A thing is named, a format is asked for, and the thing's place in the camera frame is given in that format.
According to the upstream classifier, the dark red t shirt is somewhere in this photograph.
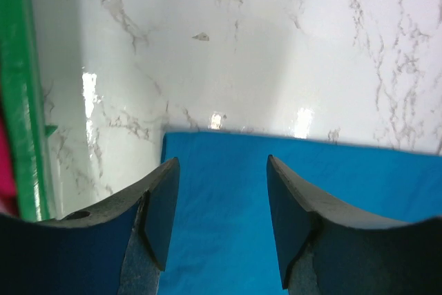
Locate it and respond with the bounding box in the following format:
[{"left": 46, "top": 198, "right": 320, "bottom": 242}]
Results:
[{"left": 0, "top": 112, "right": 19, "bottom": 217}]

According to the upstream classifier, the blue t shirt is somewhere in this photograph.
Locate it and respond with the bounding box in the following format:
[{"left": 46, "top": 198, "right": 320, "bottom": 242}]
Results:
[{"left": 159, "top": 133, "right": 441, "bottom": 294}]

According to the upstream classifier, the green plastic bin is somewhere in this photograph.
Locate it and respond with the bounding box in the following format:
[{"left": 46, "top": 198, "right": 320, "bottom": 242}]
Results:
[{"left": 1, "top": 0, "right": 56, "bottom": 222}]

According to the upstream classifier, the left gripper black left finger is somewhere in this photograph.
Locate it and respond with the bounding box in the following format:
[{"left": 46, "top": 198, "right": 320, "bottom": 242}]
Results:
[{"left": 1, "top": 158, "right": 180, "bottom": 294}]

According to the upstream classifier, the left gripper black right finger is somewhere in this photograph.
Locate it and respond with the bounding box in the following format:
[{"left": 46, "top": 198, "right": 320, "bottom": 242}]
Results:
[{"left": 267, "top": 156, "right": 441, "bottom": 294}]

